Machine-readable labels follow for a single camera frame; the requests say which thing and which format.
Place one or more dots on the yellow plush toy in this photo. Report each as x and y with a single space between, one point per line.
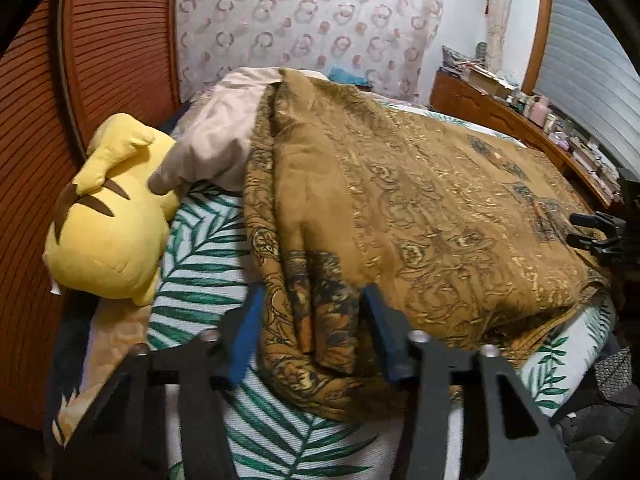
115 230

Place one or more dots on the pink jug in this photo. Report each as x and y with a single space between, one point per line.
538 111

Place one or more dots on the dark cloth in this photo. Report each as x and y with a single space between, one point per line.
595 410

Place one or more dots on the blue cloth bundle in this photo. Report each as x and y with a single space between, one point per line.
347 74

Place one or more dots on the long wooden cabinet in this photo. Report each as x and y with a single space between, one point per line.
480 110

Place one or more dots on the brown patterned garment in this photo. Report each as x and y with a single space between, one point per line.
400 185

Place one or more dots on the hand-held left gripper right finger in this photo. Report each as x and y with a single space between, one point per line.
382 341

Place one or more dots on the grey window blind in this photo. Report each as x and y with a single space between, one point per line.
590 60

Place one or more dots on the flat cardboard box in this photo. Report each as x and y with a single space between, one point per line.
485 81

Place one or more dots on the pale pink blanket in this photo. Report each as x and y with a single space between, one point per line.
210 130

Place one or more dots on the circle patterned sheer curtain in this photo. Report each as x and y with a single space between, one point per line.
300 20

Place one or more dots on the louvered wooden door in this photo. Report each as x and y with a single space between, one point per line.
100 85

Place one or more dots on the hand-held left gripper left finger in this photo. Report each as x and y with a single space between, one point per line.
245 341

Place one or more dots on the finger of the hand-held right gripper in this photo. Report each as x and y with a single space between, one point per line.
587 220
585 241

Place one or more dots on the patterned cushion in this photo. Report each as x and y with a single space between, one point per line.
457 59

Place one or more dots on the wooden window frame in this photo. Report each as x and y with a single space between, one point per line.
539 30

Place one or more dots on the cream lace curtain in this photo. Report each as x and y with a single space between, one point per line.
499 15

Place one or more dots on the green leaf print sheet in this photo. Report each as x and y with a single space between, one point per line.
210 270

